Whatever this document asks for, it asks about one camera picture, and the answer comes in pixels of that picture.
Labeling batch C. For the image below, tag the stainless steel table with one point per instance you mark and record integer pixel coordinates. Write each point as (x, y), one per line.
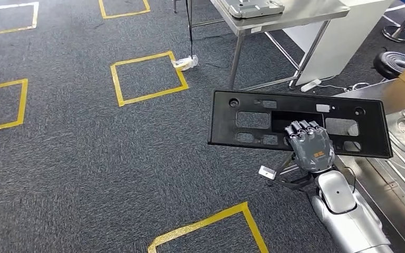
(310, 15)

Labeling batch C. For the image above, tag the black plastic plate part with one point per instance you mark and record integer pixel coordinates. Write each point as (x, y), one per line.
(223, 132)

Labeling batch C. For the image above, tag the stainless steel workbench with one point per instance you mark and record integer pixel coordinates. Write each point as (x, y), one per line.
(359, 93)

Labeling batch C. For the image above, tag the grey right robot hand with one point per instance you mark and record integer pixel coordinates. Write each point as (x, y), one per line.
(314, 153)

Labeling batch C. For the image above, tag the chrome stanchion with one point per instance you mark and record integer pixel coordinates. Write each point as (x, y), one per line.
(396, 35)

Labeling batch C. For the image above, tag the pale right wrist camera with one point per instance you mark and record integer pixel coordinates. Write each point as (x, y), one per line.
(267, 173)

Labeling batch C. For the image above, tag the white power strip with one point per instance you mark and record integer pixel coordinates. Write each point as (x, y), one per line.
(310, 85)

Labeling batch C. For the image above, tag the clear plastic wrapped plug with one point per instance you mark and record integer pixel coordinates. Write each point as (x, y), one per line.
(185, 63)

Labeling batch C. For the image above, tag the yellow floor tape square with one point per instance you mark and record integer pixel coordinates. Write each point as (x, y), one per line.
(206, 220)
(35, 15)

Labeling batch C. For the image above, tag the grey metal tray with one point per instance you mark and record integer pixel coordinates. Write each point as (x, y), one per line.
(251, 8)

